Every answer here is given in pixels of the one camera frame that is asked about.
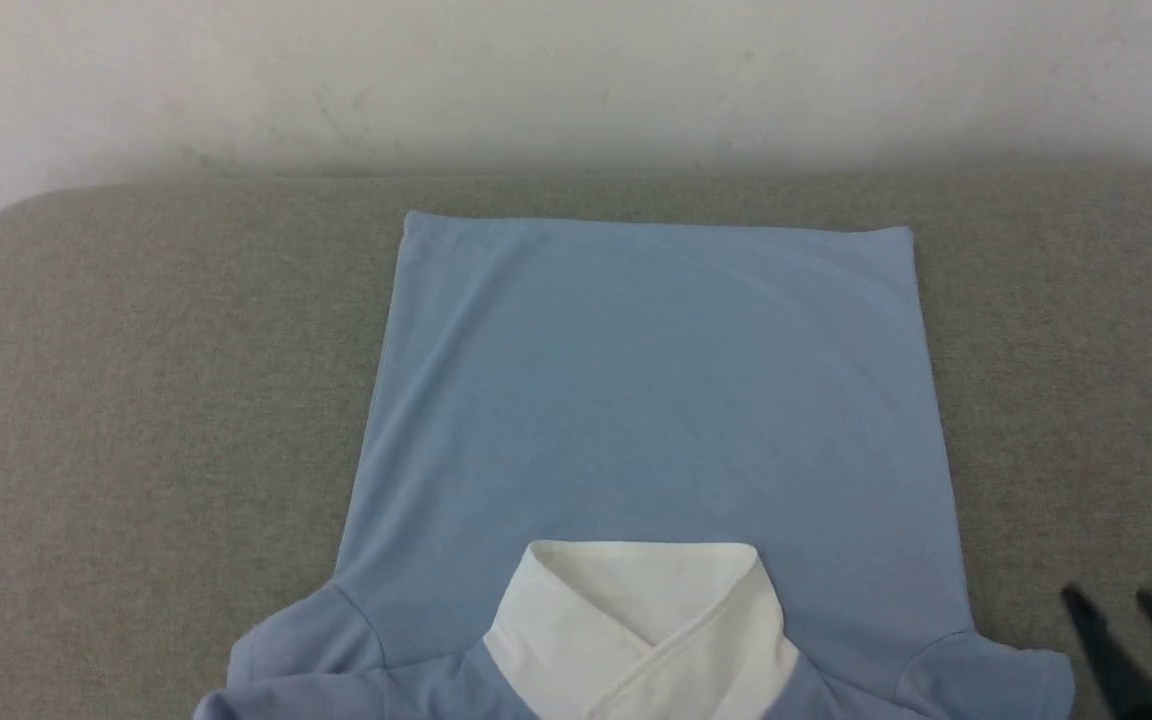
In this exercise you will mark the light blue shirt white collar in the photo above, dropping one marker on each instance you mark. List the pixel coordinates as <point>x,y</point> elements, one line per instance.
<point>636,400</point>

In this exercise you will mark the grey-green fabric sofa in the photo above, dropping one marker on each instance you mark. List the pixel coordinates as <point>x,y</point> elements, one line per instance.
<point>136,420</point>

